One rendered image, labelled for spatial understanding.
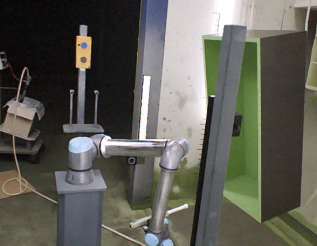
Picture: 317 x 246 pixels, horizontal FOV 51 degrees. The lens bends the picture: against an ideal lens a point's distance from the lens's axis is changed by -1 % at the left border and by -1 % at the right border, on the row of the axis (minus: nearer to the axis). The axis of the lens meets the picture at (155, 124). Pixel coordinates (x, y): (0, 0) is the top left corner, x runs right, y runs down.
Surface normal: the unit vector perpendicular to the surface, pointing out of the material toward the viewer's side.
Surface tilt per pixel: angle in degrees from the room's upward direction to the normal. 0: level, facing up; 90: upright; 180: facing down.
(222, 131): 90
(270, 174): 90
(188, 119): 90
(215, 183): 90
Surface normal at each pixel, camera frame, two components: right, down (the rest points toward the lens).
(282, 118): 0.41, 0.25
